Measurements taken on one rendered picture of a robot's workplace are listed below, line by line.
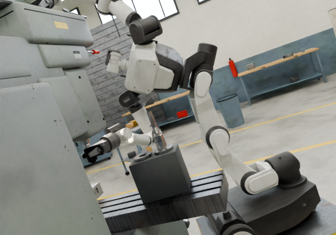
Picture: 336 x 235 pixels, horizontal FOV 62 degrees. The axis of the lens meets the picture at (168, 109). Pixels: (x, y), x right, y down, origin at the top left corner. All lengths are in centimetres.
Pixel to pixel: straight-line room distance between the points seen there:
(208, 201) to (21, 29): 96
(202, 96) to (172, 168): 52
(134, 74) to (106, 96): 821
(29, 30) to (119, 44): 825
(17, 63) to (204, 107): 98
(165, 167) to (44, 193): 57
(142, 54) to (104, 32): 812
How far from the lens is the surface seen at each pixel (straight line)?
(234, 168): 174
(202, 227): 211
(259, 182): 177
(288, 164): 186
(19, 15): 119
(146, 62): 150
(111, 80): 956
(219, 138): 162
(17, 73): 106
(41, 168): 83
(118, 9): 161
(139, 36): 150
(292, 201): 176
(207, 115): 164
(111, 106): 972
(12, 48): 110
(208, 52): 163
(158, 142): 124
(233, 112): 597
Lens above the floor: 143
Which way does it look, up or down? 6 degrees down
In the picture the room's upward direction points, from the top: 20 degrees counter-clockwise
